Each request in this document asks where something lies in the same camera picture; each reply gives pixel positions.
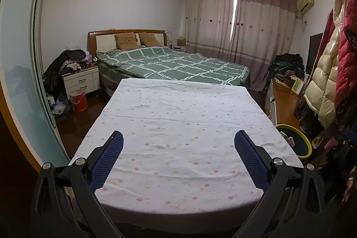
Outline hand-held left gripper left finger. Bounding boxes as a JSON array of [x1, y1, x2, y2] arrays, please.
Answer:
[[29, 130, 125, 238]]

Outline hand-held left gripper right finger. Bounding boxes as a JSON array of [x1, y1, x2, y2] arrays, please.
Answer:
[[234, 130, 327, 238]]

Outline yellow rimmed black trash bin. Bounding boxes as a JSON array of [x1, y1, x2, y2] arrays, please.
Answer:
[[275, 124, 312, 159]]

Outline red bucket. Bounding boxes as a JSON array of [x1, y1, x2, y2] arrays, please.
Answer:
[[69, 89, 89, 113]]

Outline wooden desk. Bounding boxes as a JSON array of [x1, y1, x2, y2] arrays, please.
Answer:
[[265, 78, 307, 127]]

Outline plastic bags on floor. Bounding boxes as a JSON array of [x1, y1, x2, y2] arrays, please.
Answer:
[[49, 96, 69, 116]]

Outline clear plastic bag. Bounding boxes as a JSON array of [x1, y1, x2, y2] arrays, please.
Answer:
[[312, 129, 327, 150]]

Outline white dotted tablecloth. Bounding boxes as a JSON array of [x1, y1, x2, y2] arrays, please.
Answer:
[[70, 78, 303, 224]]

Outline white nightstand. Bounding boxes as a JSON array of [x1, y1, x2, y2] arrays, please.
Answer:
[[62, 65, 100, 99]]

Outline green box on desk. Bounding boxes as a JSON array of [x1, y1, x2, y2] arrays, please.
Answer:
[[291, 79, 305, 95]]

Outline clothes pile on desk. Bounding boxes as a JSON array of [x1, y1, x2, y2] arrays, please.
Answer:
[[268, 53, 305, 83]]

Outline dark clothes pile by nightstand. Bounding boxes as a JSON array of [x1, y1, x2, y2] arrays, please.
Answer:
[[44, 49, 90, 96]]

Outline cream puffer coat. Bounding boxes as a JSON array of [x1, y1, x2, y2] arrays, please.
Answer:
[[303, 0, 348, 129]]

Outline green plaid quilt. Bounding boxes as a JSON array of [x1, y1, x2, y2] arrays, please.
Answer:
[[96, 46, 250, 88]]

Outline brown bear pillow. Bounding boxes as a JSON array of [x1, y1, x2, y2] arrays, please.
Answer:
[[139, 32, 162, 47], [114, 32, 139, 50]]

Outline wooden bed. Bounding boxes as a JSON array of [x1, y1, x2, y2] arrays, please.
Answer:
[[88, 29, 251, 96]]

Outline black television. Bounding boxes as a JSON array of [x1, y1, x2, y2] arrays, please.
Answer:
[[305, 32, 324, 75]]

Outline pink white curtain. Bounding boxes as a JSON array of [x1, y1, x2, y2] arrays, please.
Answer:
[[184, 0, 298, 91]]

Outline frosted glass wardrobe door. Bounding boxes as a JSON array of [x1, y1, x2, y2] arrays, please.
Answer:
[[0, 0, 71, 174]]

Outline red puffer coat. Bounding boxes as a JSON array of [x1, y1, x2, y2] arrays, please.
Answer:
[[333, 0, 357, 116]]

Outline beige air conditioner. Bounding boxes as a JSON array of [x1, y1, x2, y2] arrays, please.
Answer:
[[296, 0, 315, 14]]

